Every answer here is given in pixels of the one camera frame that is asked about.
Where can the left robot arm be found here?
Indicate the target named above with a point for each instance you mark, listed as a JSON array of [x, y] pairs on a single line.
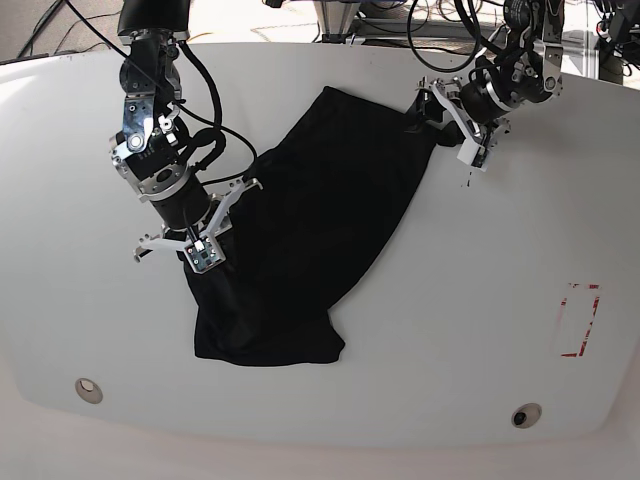
[[527, 68]]

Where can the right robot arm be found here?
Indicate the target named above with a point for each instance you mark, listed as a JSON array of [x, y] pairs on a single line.
[[155, 153]]

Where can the red tape rectangle marking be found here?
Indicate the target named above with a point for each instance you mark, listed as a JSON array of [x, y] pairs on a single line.
[[577, 313]]

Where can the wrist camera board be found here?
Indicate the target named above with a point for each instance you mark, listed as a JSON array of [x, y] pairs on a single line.
[[204, 255], [474, 155]]

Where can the table grommet hole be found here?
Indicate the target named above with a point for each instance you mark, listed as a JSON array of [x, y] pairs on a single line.
[[526, 416], [88, 391]]

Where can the left table grommet hole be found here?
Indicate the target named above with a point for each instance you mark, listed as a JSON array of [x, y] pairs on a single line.
[[88, 391]]

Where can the black t-shirt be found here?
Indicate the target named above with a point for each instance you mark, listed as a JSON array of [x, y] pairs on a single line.
[[335, 189]]

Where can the right table grommet hole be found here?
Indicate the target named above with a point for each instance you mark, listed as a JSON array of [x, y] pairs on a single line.
[[526, 416]]

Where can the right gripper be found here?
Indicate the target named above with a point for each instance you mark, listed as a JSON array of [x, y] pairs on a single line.
[[189, 213]]

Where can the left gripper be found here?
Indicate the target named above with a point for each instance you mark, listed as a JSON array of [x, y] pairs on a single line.
[[459, 112]]

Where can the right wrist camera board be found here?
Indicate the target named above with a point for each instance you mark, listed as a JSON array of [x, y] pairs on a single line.
[[204, 255]]

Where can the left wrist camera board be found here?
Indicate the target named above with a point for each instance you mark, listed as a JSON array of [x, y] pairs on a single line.
[[474, 155]]

